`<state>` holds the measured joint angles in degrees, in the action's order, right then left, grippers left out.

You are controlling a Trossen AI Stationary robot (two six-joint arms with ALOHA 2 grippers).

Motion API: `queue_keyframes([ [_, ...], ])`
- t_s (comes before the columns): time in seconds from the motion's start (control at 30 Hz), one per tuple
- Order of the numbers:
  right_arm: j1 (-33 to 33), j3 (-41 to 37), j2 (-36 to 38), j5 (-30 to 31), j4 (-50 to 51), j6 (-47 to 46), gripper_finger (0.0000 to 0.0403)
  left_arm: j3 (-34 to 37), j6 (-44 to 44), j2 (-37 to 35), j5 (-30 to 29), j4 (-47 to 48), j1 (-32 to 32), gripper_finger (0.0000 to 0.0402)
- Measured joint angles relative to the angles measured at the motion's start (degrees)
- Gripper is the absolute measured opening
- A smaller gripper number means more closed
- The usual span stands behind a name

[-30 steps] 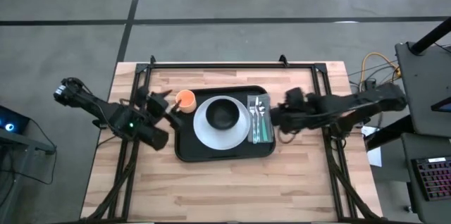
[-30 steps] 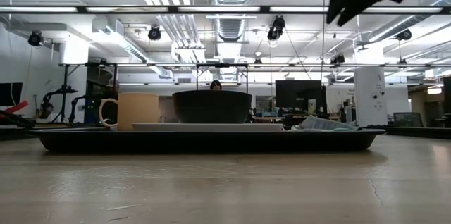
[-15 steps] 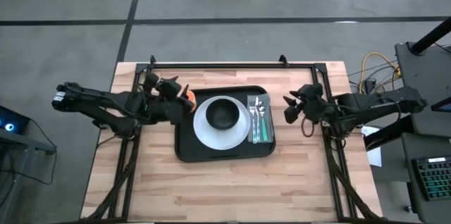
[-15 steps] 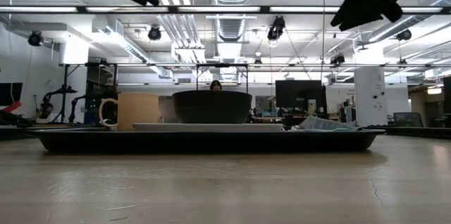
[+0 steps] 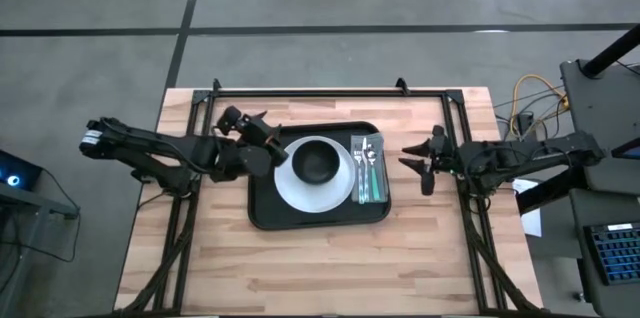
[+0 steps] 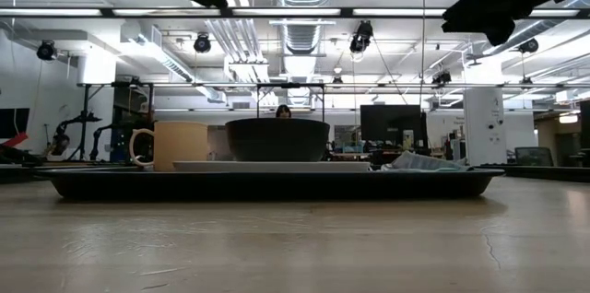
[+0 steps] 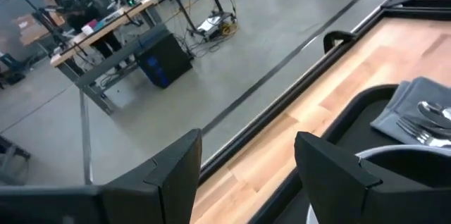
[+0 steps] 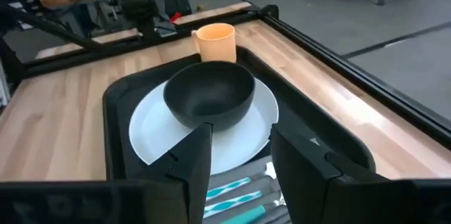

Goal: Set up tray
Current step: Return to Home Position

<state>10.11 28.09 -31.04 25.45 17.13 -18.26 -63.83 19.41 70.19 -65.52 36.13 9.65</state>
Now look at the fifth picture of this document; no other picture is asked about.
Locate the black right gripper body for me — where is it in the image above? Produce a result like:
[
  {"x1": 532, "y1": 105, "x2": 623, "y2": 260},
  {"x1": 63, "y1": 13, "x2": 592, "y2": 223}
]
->
[{"x1": 427, "y1": 124, "x2": 464, "y2": 182}]

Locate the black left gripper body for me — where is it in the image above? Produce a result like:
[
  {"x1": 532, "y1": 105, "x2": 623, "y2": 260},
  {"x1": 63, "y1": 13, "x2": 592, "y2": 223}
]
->
[{"x1": 239, "y1": 113, "x2": 275, "y2": 149}]

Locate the black bowl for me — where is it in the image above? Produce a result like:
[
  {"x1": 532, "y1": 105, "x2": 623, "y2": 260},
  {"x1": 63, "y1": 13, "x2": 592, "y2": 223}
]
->
[{"x1": 291, "y1": 138, "x2": 342, "y2": 186}]

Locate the grey napkin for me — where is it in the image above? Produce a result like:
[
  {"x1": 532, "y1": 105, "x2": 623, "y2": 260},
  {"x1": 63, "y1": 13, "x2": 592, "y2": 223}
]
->
[{"x1": 349, "y1": 132, "x2": 391, "y2": 205}]

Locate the spoon green handle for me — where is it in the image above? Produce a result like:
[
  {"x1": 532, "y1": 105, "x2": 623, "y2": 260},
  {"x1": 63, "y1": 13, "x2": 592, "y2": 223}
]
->
[{"x1": 367, "y1": 142, "x2": 382, "y2": 198}]

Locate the white round plate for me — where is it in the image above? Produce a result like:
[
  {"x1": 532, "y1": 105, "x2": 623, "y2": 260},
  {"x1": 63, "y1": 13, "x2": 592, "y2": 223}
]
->
[{"x1": 273, "y1": 135, "x2": 357, "y2": 215}]

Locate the knife teal white handle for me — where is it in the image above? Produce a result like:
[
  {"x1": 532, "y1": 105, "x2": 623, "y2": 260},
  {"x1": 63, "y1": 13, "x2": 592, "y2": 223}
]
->
[{"x1": 360, "y1": 136, "x2": 370, "y2": 204}]

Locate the fork teal white handle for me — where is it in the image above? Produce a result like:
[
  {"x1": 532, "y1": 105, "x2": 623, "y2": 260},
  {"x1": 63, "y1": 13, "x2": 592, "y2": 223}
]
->
[{"x1": 352, "y1": 149, "x2": 364, "y2": 204}]

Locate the black plastic tray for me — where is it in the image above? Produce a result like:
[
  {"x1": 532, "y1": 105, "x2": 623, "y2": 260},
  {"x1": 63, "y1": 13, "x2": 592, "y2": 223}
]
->
[{"x1": 246, "y1": 121, "x2": 392, "y2": 232}]

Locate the black power box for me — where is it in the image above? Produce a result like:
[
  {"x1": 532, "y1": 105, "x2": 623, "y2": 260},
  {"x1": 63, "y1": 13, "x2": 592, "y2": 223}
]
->
[{"x1": 516, "y1": 112, "x2": 535, "y2": 135}]

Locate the white paper sheet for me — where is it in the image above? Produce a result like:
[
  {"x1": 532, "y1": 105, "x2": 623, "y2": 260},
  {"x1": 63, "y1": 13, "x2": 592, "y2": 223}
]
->
[{"x1": 512, "y1": 177, "x2": 544, "y2": 238}]

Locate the black support beam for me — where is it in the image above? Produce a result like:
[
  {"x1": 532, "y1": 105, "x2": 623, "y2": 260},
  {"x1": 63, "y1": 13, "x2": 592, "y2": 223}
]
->
[{"x1": 516, "y1": 165, "x2": 586, "y2": 215}]

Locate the black desk top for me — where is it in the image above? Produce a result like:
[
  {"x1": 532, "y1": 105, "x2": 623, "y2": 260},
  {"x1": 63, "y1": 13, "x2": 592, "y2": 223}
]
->
[{"x1": 559, "y1": 59, "x2": 640, "y2": 195}]

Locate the black keyboard desk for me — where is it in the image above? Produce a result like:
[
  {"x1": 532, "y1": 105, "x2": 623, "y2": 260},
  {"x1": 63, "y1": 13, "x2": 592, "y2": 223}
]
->
[{"x1": 568, "y1": 187, "x2": 640, "y2": 318}]

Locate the monitor with blue edge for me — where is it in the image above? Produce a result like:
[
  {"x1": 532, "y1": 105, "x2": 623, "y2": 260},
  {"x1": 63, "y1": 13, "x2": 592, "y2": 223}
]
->
[{"x1": 610, "y1": 136, "x2": 640, "y2": 160}]

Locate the backlit computer keyboard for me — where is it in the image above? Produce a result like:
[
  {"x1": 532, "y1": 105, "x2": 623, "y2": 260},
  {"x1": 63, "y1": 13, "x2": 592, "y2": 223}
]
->
[{"x1": 583, "y1": 221, "x2": 640, "y2": 288}]

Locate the black slanted pole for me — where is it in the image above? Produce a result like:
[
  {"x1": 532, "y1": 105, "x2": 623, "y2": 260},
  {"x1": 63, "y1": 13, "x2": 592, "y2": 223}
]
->
[{"x1": 581, "y1": 24, "x2": 640, "y2": 79}]

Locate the grey metal stand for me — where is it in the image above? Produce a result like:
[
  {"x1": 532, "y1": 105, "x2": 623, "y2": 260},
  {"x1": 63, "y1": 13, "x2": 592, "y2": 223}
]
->
[{"x1": 0, "y1": 182, "x2": 81, "y2": 318}]

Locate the computer with blue light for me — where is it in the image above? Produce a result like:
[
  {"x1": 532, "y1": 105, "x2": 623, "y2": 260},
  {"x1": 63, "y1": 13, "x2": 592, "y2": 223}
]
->
[{"x1": 0, "y1": 150, "x2": 44, "y2": 192}]

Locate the black metal table frame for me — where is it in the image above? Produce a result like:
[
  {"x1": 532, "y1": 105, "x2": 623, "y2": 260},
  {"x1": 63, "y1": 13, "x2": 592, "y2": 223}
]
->
[{"x1": 114, "y1": 86, "x2": 546, "y2": 317}]

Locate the yellow cable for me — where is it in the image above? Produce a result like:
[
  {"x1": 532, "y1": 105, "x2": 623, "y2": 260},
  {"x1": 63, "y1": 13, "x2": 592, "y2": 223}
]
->
[{"x1": 508, "y1": 73, "x2": 570, "y2": 142}]

